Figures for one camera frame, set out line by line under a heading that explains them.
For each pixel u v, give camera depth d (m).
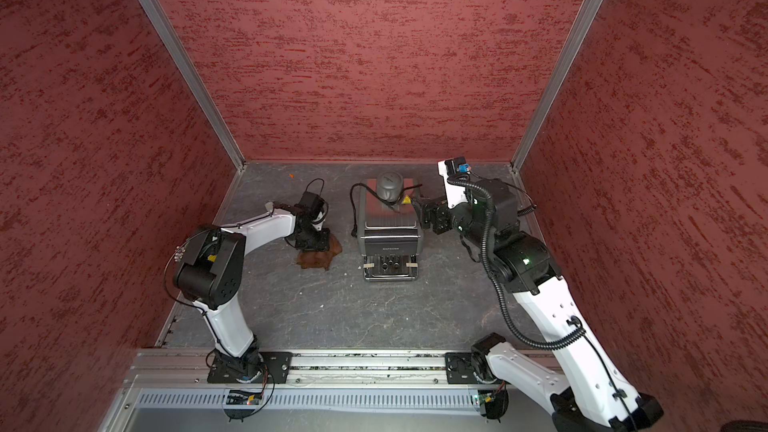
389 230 0.75
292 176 1.17
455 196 0.53
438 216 0.54
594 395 0.36
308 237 0.82
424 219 0.56
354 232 0.92
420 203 0.56
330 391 0.72
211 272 0.49
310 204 0.80
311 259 0.93
